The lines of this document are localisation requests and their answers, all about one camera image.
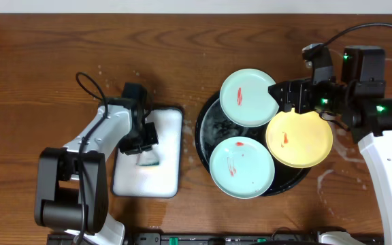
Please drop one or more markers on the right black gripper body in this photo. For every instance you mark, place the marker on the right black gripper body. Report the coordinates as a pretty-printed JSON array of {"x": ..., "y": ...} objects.
[{"x": 305, "y": 95}]

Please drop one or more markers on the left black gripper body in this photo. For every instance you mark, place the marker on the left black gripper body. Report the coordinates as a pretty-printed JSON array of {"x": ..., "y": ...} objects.
[{"x": 141, "y": 143}]

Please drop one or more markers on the green yellow foamy sponge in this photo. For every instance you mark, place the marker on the green yellow foamy sponge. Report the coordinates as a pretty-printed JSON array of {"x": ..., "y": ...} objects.
[{"x": 147, "y": 159}]

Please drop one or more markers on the mint green plate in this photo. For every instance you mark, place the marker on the mint green plate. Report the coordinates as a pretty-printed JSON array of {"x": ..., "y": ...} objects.
[
  {"x": 242, "y": 167},
  {"x": 245, "y": 100}
]

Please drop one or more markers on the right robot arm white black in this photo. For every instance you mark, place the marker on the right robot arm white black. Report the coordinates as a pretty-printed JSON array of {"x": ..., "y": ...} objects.
[{"x": 359, "y": 100}]

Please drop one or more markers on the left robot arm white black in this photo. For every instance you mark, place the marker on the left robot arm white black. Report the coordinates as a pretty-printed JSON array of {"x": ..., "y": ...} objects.
[{"x": 71, "y": 191}]

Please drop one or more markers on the black rectangular tray with foam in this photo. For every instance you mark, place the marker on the black rectangular tray with foam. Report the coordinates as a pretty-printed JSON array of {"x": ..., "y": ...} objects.
[{"x": 152, "y": 173}]

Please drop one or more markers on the round black tray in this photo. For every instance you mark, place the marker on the round black tray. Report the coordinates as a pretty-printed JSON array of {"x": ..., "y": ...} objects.
[{"x": 213, "y": 127}]

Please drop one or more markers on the yellow plate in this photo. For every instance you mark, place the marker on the yellow plate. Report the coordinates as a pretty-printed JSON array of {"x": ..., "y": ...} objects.
[{"x": 299, "y": 140}]

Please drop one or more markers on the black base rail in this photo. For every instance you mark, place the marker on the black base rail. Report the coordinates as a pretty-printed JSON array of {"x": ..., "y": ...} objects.
[{"x": 280, "y": 236}]

